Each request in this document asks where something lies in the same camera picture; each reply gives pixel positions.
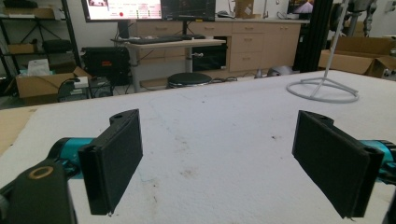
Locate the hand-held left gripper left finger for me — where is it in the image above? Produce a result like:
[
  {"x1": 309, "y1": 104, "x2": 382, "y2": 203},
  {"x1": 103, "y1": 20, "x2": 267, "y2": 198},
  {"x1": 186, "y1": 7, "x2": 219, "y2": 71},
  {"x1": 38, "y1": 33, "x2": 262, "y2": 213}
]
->
[{"x1": 49, "y1": 108, "x2": 144, "y2": 217}]

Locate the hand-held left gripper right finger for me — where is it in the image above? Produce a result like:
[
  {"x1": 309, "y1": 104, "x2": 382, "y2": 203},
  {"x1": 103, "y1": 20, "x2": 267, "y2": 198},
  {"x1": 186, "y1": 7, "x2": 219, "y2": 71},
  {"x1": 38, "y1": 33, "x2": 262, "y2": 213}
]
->
[{"x1": 291, "y1": 109, "x2": 396, "y2": 219}]

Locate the black computer case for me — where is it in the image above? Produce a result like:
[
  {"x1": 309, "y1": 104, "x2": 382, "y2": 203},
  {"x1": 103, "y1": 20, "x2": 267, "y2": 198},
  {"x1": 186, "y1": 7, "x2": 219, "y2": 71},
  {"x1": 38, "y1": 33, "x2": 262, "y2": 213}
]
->
[{"x1": 81, "y1": 46, "x2": 132, "y2": 86}]

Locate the open cardboard box with tissue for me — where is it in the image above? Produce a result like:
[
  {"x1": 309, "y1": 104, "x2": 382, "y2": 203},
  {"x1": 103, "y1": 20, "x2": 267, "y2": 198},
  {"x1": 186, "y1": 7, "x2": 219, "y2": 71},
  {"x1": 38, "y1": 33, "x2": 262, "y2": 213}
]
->
[{"x1": 15, "y1": 59, "x2": 92, "y2": 106}]

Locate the white table cloth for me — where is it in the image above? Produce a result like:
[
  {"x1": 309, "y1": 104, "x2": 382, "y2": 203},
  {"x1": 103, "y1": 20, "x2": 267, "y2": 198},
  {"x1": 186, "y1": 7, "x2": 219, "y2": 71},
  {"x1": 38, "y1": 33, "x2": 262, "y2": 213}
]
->
[{"x1": 0, "y1": 70, "x2": 396, "y2": 224}]

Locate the large open cardboard box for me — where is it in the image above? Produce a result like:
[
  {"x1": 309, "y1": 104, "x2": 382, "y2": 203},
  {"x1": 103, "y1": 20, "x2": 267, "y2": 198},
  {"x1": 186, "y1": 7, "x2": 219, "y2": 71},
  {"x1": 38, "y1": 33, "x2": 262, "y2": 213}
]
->
[{"x1": 318, "y1": 35, "x2": 396, "y2": 78}]

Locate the black round stool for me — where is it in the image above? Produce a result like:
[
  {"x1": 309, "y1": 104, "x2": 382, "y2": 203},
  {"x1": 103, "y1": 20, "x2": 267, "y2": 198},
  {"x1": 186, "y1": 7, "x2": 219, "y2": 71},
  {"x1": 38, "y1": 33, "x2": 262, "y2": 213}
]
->
[{"x1": 167, "y1": 72, "x2": 213, "y2": 90}]

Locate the black keyboard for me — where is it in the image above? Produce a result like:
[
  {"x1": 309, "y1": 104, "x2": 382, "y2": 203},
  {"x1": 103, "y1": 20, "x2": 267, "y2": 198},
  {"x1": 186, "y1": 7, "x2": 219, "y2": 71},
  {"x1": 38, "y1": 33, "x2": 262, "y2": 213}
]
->
[{"x1": 128, "y1": 35, "x2": 184, "y2": 45}]

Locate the light wooden standing desk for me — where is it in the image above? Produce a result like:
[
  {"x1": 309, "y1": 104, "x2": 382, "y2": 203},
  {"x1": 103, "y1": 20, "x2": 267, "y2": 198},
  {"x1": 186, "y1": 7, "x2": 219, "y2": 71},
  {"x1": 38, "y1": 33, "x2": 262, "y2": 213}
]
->
[{"x1": 111, "y1": 37, "x2": 226, "y2": 93}]

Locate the wooden drawer cabinet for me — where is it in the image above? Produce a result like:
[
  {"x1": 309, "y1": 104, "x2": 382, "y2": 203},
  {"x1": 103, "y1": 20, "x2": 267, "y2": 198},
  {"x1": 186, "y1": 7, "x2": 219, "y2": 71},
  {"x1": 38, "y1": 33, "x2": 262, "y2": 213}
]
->
[{"x1": 130, "y1": 18, "x2": 309, "y2": 74}]

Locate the black metal shelf rack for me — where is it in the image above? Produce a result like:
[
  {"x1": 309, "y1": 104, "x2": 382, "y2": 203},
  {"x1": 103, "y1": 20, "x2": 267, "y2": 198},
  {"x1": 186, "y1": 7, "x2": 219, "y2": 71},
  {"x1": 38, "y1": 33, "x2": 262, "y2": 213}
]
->
[{"x1": 0, "y1": 0, "x2": 82, "y2": 97}]

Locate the computer monitor with bright screen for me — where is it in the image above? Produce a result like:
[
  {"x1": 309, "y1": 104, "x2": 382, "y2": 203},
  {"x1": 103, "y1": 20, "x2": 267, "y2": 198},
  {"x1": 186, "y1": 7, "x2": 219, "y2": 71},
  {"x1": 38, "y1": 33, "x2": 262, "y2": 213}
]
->
[{"x1": 81, "y1": 0, "x2": 163, "y2": 22}]

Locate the computer monitor with dark screen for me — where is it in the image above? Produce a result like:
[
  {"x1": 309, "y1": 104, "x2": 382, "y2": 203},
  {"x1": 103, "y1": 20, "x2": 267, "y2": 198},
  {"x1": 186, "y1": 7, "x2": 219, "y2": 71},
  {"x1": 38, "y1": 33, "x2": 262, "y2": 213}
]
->
[{"x1": 161, "y1": 0, "x2": 217, "y2": 22}]

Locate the small cardboard box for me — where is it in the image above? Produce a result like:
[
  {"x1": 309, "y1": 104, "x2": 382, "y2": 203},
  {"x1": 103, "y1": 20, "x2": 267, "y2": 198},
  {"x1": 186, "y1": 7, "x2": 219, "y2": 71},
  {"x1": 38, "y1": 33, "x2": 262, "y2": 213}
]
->
[{"x1": 234, "y1": 0, "x2": 262, "y2": 19}]

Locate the white wire stand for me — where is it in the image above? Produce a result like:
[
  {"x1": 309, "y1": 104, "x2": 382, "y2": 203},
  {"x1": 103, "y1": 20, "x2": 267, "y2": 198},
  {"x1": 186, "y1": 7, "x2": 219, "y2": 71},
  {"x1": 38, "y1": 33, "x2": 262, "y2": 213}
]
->
[{"x1": 286, "y1": 0, "x2": 361, "y2": 105}]

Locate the black wire crate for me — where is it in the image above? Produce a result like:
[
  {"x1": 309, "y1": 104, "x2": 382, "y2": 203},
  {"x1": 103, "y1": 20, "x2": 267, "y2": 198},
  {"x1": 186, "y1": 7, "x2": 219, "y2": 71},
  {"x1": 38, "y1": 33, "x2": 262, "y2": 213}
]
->
[{"x1": 57, "y1": 77, "x2": 114, "y2": 103}]

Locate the black aluminium frame post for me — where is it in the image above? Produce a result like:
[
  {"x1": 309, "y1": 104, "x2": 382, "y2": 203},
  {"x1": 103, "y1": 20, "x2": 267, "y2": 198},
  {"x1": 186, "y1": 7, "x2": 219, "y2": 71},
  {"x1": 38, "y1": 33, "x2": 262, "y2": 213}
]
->
[{"x1": 294, "y1": 0, "x2": 334, "y2": 73}]

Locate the wall monitor with colourful screen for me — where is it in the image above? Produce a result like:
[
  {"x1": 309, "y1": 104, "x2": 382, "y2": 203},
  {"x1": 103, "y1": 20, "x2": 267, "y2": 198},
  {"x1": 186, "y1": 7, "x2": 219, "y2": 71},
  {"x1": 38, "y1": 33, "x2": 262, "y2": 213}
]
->
[{"x1": 287, "y1": 0, "x2": 316, "y2": 15}]

